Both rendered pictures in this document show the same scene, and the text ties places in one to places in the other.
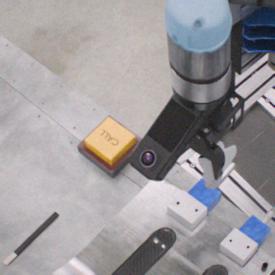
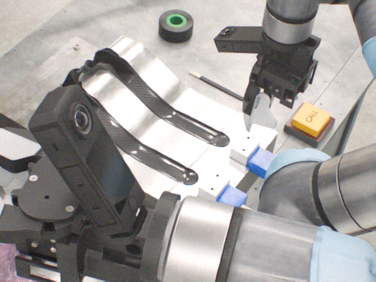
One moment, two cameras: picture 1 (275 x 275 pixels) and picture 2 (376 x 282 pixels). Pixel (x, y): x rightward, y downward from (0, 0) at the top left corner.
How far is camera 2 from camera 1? 0.86 m
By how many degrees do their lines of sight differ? 41
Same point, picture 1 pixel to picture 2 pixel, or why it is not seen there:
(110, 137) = (312, 116)
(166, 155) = (230, 38)
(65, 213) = not seen: hidden behind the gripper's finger
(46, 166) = not seen: hidden behind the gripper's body
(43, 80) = (358, 80)
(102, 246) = (206, 106)
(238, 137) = not seen: outside the picture
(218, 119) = (271, 69)
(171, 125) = (252, 32)
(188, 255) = (206, 156)
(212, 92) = (267, 23)
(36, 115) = (325, 80)
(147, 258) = (201, 134)
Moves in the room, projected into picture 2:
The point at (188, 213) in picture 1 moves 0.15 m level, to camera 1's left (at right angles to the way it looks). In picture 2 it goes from (239, 145) to (217, 86)
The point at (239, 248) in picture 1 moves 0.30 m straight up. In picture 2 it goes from (210, 182) to (229, 57)
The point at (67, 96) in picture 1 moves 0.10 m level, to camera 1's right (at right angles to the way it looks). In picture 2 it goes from (348, 97) to (366, 131)
